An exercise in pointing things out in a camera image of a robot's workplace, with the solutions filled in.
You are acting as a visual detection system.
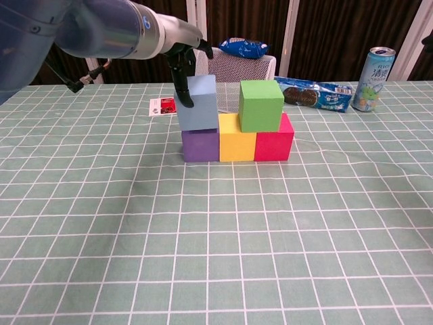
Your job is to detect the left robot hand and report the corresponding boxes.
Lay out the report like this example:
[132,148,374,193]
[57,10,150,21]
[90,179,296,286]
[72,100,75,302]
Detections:
[158,13,214,108]

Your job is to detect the light blue foam cube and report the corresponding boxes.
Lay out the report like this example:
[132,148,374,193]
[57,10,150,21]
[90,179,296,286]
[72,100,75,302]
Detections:
[173,74,219,131]

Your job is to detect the green foam cube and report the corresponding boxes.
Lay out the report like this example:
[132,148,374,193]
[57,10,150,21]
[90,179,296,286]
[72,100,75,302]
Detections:
[238,80,285,133]

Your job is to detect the purple foam cube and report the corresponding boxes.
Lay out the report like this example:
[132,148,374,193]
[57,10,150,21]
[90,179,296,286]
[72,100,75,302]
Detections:
[181,128,221,163]

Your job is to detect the yellow foam cube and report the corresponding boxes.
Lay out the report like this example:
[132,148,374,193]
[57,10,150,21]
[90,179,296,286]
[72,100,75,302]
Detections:
[218,113,257,163]

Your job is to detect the magenta foam cube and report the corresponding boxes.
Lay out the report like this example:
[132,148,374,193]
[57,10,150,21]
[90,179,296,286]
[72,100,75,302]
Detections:
[254,112,295,162]

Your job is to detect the small blue cookie packet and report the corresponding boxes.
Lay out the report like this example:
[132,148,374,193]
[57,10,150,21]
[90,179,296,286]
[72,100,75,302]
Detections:
[218,37,270,60]

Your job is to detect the light blue drink can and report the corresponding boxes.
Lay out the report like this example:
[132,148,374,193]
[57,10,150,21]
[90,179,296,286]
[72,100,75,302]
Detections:
[350,46,396,113]

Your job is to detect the red and white card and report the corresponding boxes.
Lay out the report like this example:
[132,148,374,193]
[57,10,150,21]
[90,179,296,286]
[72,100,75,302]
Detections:
[148,95,179,117]

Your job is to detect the long blue cookie package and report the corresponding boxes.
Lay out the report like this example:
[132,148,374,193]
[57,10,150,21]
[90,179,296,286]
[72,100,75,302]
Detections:
[274,76,355,114]

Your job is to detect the green checked tablecloth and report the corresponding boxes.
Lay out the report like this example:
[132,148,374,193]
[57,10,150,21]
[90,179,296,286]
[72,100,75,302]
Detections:
[0,80,433,325]

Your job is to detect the white frame post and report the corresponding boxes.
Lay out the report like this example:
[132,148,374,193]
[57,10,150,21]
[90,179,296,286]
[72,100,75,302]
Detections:
[398,0,433,81]
[85,56,104,85]
[279,0,300,78]
[185,0,208,76]

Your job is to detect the white wire mesh basket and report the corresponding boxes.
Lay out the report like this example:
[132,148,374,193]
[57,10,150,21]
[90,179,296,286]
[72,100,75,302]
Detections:
[194,49,277,114]

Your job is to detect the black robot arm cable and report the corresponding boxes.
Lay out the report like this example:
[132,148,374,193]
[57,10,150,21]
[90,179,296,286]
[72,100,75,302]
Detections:
[43,57,112,93]

